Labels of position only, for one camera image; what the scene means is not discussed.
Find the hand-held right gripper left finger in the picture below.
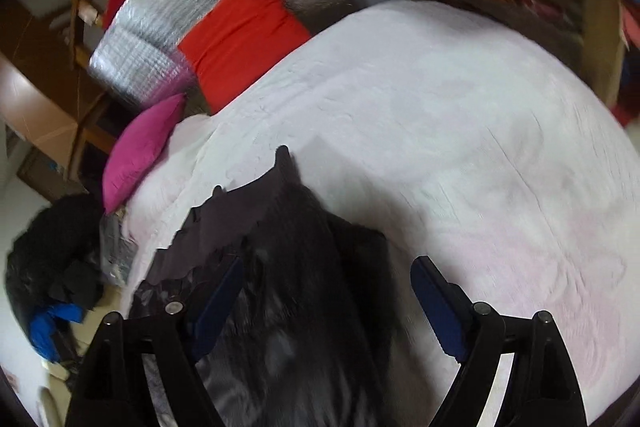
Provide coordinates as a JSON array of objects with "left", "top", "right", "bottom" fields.
[{"left": 65, "top": 257, "right": 247, "bottom": 427}]

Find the white textured bedspread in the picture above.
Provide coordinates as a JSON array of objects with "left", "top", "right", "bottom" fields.
[{"left": 120, "top": 0, "right": 632, "bottom": 427}]

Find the silver foil insulation mat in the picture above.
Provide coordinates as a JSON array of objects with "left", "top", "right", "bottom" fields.
[{"left": 89, "top": 0, "right": 351, "bottom": 108}]

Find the blue garment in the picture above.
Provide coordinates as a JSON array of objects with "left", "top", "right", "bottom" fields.
[{"left": 29, "top": 304, "right": 86, "bottom": 363}]

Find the orange-red pillow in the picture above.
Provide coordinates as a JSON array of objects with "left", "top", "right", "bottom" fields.
[{"left": 177, "top": 0, "right": 312, "bottom": 114}]

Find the grey zippered garment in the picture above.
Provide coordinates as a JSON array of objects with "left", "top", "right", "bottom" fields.
[{"left": 99, "top": 207, "right": 138, "bottom": 288}]

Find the black fuzzy garment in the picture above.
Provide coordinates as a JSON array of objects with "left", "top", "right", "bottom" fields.
[{"left": 6, "top": 193, "right": 108, "bottom": 338}]

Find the black plaid jacket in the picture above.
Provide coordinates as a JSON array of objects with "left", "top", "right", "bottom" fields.
[{"left": 131, "top": 145, "right": 396, "bottom": 427}]

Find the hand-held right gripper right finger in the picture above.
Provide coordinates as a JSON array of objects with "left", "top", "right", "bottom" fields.
[{"left": 410, "top": 256, "right": 588, "bottom": 427}]

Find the magenta pillow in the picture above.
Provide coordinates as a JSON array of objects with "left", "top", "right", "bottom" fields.
[{"left": 102, "top": 93, "right": 187, "bottom": 214}]

